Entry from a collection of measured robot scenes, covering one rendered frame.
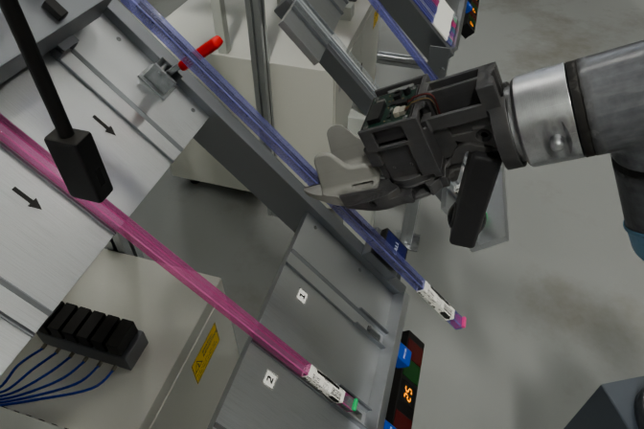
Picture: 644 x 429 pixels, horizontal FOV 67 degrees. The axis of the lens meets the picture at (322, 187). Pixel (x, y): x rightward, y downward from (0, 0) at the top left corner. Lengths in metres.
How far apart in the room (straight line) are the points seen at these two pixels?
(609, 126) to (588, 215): 1.71
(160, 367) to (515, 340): 1.11
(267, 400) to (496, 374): 1.08
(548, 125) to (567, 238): 1.59
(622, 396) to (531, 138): 0.66
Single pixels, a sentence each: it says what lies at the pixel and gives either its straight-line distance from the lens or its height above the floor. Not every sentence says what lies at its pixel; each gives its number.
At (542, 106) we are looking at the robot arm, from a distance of 0.39.
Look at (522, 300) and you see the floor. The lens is 1.74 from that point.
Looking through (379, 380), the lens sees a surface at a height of 0.73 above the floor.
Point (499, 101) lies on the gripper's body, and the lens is 0.40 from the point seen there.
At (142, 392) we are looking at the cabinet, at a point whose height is 0.62.
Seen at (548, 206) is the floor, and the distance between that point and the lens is 2.07.
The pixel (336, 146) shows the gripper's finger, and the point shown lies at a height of 1.03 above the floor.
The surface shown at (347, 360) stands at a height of 0.76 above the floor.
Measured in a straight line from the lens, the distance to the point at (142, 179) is 0.53.
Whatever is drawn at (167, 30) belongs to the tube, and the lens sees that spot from 0.48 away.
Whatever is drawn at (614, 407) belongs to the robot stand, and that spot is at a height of 0.55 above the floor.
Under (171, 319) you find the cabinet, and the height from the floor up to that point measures 0.62.
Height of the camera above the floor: 1.34
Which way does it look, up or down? 43 degrees down
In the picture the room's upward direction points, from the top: straight up
